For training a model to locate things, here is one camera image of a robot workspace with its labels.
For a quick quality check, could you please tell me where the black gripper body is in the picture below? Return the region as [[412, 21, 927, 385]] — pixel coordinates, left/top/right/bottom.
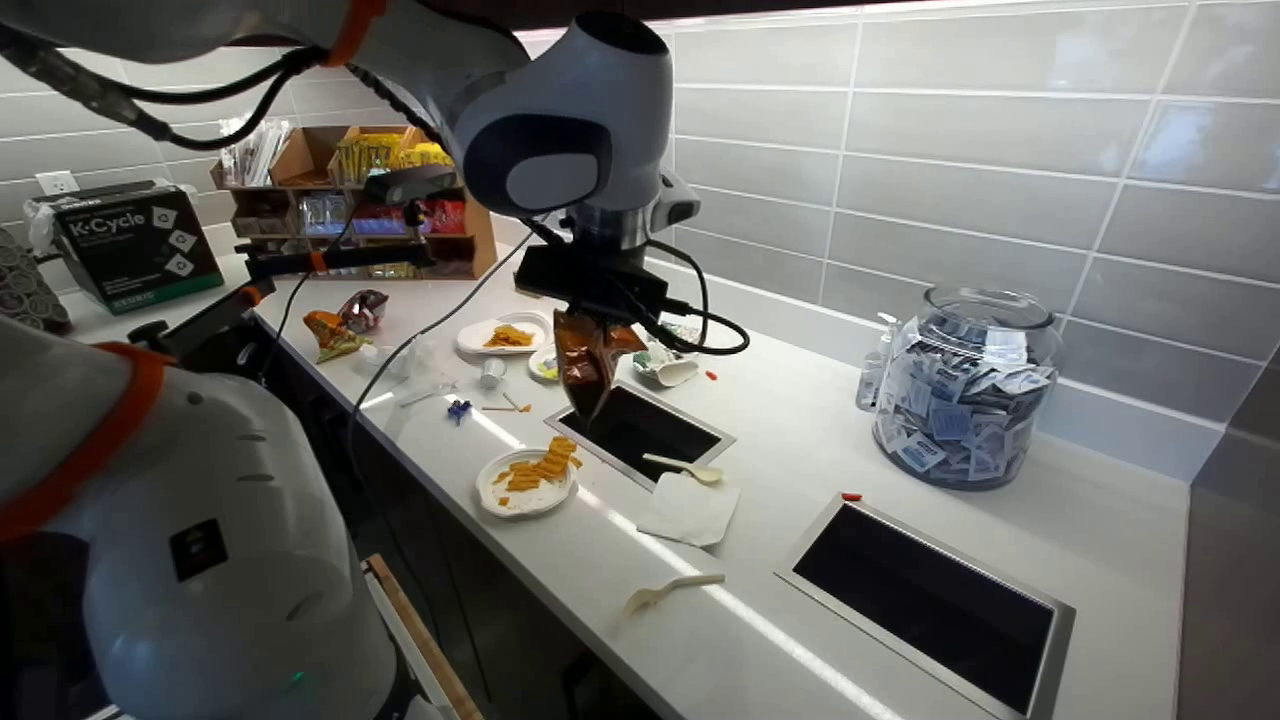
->
[[604, 311, 673, 359]]

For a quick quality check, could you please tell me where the orange chips bag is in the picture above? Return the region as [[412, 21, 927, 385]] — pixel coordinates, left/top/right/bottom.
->
[[553, 303, 652, 434]]

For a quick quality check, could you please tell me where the white plate with colourful food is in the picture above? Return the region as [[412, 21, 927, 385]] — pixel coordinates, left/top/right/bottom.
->
[[525, 344, 568, 388]]

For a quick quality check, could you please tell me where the white plate with orange snack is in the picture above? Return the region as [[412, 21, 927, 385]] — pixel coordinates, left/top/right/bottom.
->
[[454, 311, 553, 359]]

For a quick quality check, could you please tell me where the pile of orange chips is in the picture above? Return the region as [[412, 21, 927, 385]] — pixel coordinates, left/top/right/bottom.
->
[[493, 438, 586, 502]]

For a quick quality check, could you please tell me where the white plastic plate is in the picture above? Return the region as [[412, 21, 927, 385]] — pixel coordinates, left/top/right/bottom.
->
[[473, 438, 586, 525]]

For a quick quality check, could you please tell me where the crumpled white plastic bag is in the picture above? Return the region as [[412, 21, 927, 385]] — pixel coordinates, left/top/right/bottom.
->
[[212, 112, 295, 191]]

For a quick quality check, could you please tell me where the small square black counter opening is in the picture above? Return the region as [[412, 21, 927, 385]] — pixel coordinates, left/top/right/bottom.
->
[[546, 380, 737, 490]]

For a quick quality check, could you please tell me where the orange cracker heap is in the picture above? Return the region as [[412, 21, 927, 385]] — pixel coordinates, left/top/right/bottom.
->
[[480, 319, 539, 351]]

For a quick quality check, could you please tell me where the small clear plastic piece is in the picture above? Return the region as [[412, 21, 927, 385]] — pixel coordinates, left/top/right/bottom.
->
[[473, 356, 516, 401]]

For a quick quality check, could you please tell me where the white paper napkin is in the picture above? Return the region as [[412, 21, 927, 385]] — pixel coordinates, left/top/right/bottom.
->
[[631, 473, 746, 551]]

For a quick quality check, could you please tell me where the wooden desk organizer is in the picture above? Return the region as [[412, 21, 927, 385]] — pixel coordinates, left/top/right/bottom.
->
[[227, 125, 499, 283]]

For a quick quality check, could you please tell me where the white plastic fork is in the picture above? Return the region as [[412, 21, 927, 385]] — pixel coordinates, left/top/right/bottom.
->
[[624, 569, 734, 620]]

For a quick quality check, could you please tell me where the orange purple snack wrapper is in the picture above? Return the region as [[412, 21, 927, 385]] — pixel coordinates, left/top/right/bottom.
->
[[301, 287, 394, 366]]

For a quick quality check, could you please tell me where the glass jar with blue packets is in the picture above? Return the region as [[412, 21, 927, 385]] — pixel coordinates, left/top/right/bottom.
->
[[873, 279, 1064, 493]]

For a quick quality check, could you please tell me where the light wooden board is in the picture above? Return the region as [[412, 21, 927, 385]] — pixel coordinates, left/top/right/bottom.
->
[[362, 551, 487, 720]]

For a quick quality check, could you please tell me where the large square black counter opening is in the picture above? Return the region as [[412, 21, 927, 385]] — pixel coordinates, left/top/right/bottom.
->
[[774, 493, 1075, 720]]

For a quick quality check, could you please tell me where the black flat device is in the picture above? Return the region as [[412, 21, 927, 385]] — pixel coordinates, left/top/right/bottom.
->
[[132, 275, 278, 385]]

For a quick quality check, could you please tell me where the black printed cardboard box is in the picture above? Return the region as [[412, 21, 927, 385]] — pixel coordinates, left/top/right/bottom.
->
[[51, 186, 227, 318]]

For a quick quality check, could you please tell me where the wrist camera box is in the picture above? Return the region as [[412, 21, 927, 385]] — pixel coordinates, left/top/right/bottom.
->
[[511, 241, 673, 319]]

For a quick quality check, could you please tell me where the looped black camera cable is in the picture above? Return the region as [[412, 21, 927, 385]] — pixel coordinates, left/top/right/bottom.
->
[[645, 235, 753, 359]]

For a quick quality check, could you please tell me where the thin black cable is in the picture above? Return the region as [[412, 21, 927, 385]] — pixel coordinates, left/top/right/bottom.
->
[[350, 225, 546, 415]]

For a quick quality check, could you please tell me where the thick black cable conduit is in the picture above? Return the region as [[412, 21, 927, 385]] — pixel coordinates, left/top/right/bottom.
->
[[0, 15, 444, 151]]

